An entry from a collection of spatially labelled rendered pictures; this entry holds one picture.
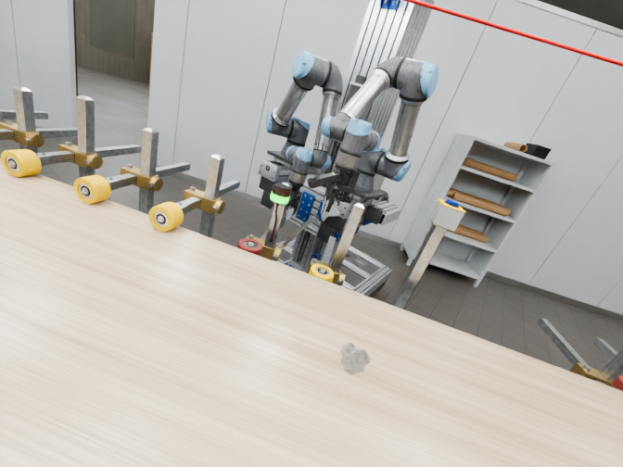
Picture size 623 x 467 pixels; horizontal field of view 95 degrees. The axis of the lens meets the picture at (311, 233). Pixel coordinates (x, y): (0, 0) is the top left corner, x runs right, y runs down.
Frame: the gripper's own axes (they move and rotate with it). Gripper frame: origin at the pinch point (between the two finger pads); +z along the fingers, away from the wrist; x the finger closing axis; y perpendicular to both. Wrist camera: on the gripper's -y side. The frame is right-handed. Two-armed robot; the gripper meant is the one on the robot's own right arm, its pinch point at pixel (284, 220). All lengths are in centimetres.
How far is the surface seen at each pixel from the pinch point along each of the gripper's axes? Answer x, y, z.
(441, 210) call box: -52, -41, -38
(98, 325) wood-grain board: 11, -94, -8
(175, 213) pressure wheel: 22, -56, -14
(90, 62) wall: 1123, 1007, 64
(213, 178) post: 20.4, -39.1, -22.2
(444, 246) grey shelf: -171, 243, 60
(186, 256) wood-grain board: 12, -65, -8
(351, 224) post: -29, -39, -23
